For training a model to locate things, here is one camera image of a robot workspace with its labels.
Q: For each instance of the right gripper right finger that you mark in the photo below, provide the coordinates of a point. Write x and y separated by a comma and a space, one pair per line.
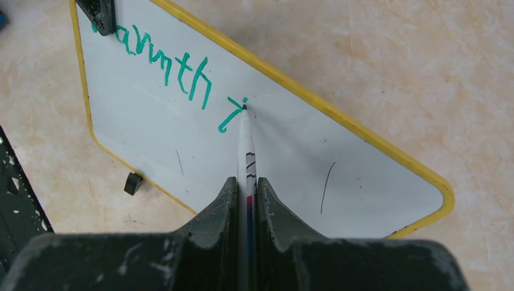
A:
293, 256

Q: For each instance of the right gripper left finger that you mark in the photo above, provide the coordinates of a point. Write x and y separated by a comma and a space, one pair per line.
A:
200, 255

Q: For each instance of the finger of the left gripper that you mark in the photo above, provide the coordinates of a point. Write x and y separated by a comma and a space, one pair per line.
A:
101, 13

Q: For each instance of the green white marker pen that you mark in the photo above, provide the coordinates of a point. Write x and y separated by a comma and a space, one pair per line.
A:
246, 192

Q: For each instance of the yellow framed whiteboard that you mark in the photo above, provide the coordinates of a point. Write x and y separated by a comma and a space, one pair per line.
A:
164, 94

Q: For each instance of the black whiteboard foot left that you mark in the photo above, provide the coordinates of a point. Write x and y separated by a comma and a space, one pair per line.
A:
132, 184

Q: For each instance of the blue toy car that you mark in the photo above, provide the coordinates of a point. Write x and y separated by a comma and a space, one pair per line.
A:
3, 20

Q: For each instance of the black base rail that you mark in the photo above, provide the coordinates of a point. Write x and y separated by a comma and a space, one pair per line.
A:
22, 216

